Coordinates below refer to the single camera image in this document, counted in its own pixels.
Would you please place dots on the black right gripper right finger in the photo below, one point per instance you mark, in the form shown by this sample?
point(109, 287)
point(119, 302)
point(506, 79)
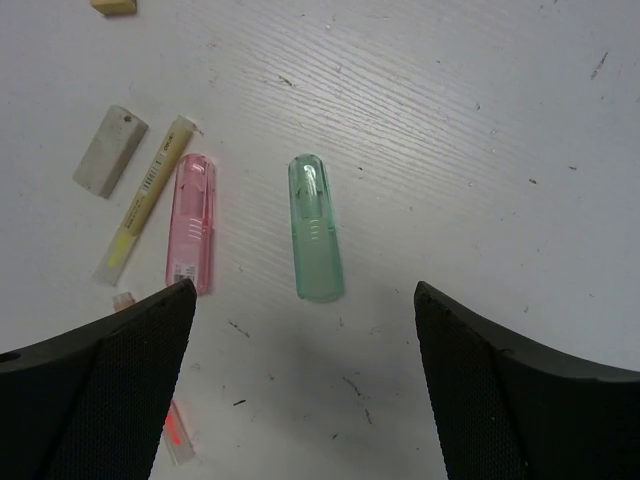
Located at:
point(508, 407)

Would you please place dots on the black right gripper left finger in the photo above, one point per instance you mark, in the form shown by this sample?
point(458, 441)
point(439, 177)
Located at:
point(91, 403)

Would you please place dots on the yellow beige eraser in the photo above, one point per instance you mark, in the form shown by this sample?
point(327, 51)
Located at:
point(114, 7)

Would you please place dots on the orange slim highlighter pen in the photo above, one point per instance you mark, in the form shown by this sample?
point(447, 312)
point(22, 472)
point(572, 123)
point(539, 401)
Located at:
point(174, 432)

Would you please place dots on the yellow slim highlighter pen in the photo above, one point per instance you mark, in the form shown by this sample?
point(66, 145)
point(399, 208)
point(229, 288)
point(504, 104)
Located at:
point(163, 164)

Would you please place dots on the grey white eraser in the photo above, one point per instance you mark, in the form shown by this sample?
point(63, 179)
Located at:
point(110, 151)

